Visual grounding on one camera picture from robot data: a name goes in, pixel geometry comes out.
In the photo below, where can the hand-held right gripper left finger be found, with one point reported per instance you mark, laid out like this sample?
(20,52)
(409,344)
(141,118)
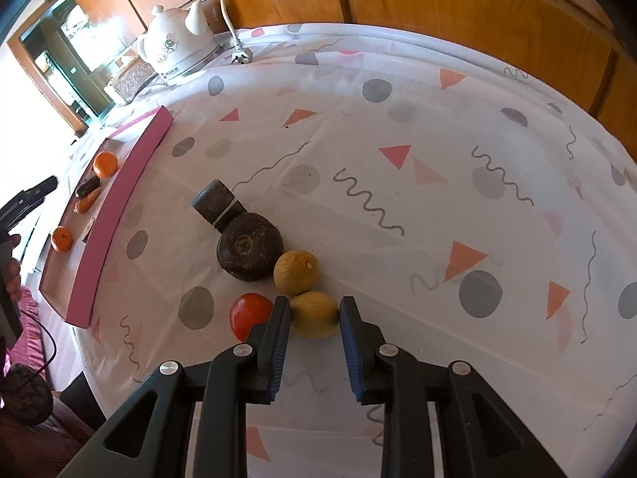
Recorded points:
(278,348)

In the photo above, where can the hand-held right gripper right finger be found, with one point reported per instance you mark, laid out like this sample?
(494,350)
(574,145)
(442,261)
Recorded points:
(351,353)

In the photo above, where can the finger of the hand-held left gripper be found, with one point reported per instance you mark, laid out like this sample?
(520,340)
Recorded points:
(42,186)

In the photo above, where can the dark water chestnut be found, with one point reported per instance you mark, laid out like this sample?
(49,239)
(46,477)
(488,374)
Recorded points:
(87,187)
(246,249)

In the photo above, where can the red tomato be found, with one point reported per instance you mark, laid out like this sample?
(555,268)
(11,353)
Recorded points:
(246,316)

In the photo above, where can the small orange carrot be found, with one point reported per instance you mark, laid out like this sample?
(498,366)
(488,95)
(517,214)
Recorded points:
(84,204)

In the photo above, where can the tan longan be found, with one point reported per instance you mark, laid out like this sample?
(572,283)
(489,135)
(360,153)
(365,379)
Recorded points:
(296,272)
(313,316)

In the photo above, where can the orange mandarin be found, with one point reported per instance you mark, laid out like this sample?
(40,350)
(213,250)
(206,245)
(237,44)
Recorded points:
(105,164)
(62,238)

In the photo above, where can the pink shallow box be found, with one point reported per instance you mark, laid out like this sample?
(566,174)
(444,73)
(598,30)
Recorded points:
(124,194)

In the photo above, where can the dark sugarcane piece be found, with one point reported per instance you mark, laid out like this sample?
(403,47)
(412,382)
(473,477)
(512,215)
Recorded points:
(216,204)

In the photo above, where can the person's left hand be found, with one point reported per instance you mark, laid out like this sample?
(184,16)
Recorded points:
(16,279)

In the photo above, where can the pink cloth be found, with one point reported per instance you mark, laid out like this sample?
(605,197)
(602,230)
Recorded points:
(27,338)

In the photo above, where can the black perforated object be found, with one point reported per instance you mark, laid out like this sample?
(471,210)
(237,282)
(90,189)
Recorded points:
(25,393)

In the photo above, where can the wooden glass door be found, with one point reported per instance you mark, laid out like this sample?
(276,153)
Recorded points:
(59,59)

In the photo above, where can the woven tissue box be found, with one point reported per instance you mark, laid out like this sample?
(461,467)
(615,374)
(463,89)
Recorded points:
(132,82)

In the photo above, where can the white ceramic electric kettle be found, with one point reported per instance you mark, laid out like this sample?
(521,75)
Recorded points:
(171,47)

